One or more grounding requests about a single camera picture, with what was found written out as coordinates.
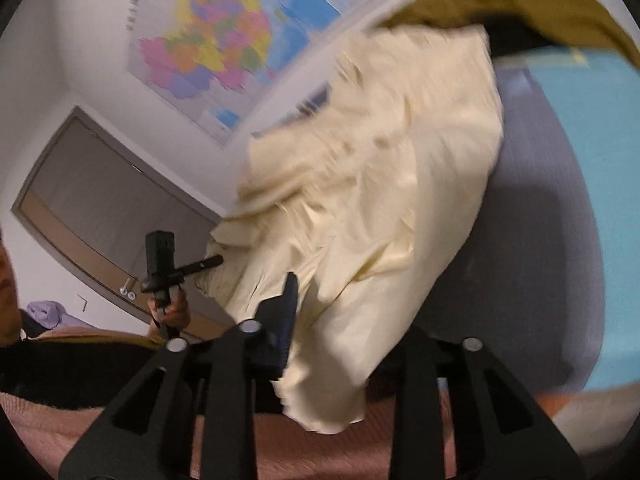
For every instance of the person's left hand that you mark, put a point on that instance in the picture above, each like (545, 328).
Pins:
(177, 315)

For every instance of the cream garment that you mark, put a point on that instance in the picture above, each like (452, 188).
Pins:
(375, 185)

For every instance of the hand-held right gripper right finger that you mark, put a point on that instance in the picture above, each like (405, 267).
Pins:
(420, 360)

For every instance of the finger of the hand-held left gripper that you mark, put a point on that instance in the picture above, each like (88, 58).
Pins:
(200, 265)

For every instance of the purple cloth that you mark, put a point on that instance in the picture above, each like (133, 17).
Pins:
(44, 312)

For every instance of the grey wooden door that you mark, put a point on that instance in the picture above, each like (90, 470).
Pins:
(100, 195)

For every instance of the mustard garment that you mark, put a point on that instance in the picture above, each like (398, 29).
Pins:
(525, 0)

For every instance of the pink garment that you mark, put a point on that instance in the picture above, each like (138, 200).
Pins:
(325, 455)

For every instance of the colourful wall map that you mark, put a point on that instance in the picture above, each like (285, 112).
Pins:
(215, 35)

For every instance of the person's head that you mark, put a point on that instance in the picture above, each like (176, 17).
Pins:
(7, 290)

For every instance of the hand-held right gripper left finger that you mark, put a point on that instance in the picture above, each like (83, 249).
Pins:
(285, 320)

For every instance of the black garment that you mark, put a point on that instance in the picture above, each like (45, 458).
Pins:
(520, 40)

